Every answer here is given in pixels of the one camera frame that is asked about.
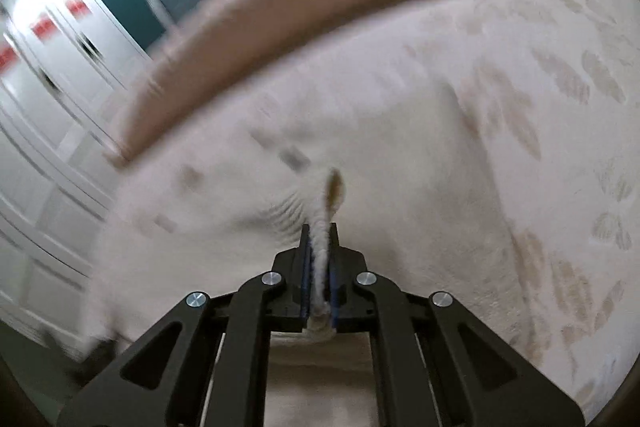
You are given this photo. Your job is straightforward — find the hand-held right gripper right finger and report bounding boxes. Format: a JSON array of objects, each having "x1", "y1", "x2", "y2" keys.
[{"x1": 326, "y1": 224, "x2": 586, "y2": 427}]

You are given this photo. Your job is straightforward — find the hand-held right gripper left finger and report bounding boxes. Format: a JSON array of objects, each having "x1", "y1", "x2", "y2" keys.
[{"x1": 56, "y1": 224, "x2": 313, "y2": 427}]

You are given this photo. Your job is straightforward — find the white leaf-patterned blanket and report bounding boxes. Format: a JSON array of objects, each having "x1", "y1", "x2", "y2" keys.
[{"x1": 82, "y1": 0, "x2": 640, "y2": 427}]

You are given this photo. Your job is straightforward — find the white fluffy garment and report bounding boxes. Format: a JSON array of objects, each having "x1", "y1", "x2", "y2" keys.
[{"x1": 220, "y1": 167, "x2": 506, "y2": 348}]

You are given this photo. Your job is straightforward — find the pink pillow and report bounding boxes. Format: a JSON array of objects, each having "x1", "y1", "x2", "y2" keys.
[{"x1": 102, "y1": 0, "x2": 571, "y2": 168}]

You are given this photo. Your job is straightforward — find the white panelled wardrobe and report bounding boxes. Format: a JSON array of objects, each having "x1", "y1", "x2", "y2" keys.
[{"x1": 0, "y1": 0, "x2": 156, "y2": 348}]

